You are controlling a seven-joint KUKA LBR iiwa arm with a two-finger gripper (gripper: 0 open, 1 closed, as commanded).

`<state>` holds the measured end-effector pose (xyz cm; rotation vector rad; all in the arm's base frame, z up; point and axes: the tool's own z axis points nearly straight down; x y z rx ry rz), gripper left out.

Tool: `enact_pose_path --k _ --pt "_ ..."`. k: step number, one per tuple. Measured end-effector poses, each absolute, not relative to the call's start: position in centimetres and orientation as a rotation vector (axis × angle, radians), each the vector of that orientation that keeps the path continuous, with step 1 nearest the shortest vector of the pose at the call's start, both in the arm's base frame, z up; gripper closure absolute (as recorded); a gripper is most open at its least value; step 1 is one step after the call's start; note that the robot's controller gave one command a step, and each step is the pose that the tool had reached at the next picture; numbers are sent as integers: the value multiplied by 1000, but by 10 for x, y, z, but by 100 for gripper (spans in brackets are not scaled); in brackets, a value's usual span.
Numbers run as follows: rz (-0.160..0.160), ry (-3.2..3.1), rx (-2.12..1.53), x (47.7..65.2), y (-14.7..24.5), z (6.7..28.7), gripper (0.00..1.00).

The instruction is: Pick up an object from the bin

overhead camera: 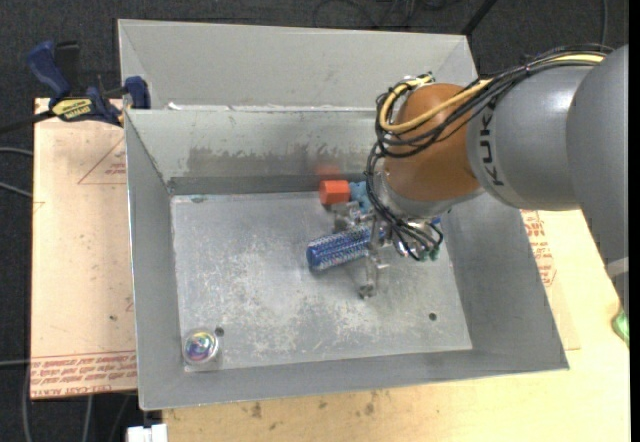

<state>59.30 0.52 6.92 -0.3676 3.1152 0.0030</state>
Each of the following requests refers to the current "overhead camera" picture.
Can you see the orange-red block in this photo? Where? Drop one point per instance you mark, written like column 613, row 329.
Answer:
column 334, row 191

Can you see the clear iridescent ball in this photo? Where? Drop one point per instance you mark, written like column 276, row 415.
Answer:
column 200, row 346

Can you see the brown cardboard board red print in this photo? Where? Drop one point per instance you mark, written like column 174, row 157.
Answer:
column 80, row 255

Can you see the light blue toy piece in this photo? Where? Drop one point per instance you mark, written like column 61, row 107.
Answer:
column 359, row 194

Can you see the blue ribbed roller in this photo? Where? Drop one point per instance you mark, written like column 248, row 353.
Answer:
column 335, row 247

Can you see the grey metal bin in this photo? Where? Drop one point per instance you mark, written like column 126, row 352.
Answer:
column 280, row 280

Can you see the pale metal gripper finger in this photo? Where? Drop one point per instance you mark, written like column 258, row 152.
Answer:
column 347, row 217
column 372, row 275

